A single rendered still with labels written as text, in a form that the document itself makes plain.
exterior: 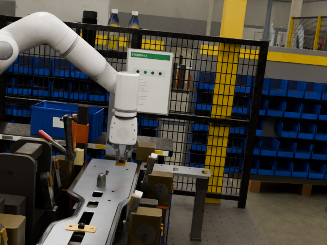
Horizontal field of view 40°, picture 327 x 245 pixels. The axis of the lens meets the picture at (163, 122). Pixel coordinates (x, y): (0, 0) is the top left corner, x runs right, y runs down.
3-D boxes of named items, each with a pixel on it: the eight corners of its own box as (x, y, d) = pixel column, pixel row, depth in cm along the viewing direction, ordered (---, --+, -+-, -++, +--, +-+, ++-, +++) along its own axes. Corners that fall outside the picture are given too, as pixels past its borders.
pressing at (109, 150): (131, 157, 196) (137, 79, 189) (105, 154, 196) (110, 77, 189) (131, 156, 196) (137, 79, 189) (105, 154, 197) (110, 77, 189)
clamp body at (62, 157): (66, 248, 174) (71, 161, 166) (41, 245, 174) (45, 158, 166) (70, 240, 180) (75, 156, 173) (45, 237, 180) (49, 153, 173)
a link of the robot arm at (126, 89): (111, 104, 168) (117, 110, 159) (113, 69, 165) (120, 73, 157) (132, 105, 171) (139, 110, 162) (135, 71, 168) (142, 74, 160)
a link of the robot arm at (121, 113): (111, 109, 161) (110, 116, 161) (136, 111, 161) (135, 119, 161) (114, 104, 169) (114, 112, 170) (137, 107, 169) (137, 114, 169)
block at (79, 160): (77, 236, 183) (82, 150, 175) (68, 236, 183) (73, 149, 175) (79, 233, 186) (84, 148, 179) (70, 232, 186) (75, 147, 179)
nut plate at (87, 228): (97, 227, 127) (97, 223, 126) (95, 233, 123) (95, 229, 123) (67, 223, 127) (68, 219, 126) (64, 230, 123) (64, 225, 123)
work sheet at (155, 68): (168, 115, 220) (174, 52, 214) (122, 111, 220) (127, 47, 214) (168, 114, 222) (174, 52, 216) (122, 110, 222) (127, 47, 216)
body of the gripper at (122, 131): (109, 113, 162) (107, 144, 164) (137, 116, 162) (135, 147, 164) (112, 110, 169) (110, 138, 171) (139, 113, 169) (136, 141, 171)
